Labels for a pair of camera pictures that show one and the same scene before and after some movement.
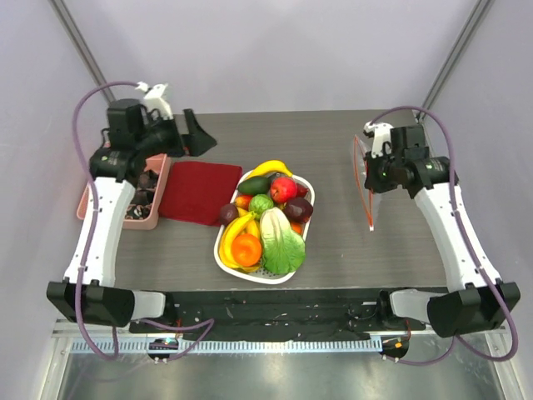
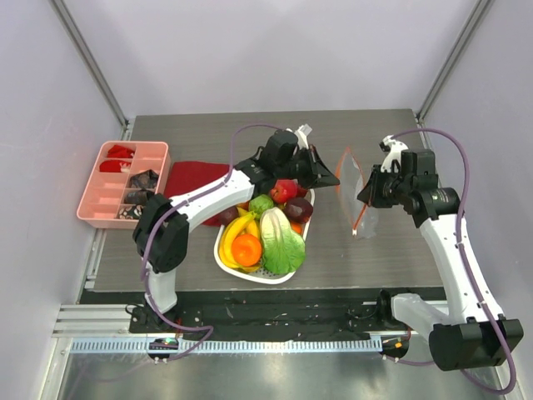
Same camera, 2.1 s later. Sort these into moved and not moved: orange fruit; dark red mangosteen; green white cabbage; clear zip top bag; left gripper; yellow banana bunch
Moved: clear zip top bag; left gripper
Not moved: dark red mangosteen; green white cabbage; orange fruit; yellow banana bunch
